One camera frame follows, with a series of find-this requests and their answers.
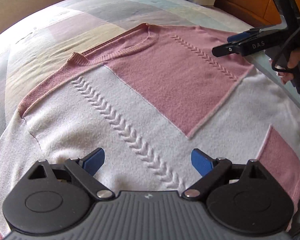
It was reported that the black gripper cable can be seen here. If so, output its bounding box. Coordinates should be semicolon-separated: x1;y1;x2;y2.
271;19;300;106

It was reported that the person right hand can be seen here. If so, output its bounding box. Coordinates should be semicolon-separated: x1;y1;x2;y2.
276;49;300;85

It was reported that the pastel patchwork bed sheet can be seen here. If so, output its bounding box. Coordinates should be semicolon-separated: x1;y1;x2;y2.
0;0;300;156

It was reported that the pink and white knit sweater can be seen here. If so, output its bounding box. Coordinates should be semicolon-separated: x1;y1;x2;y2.
0;23;300;235

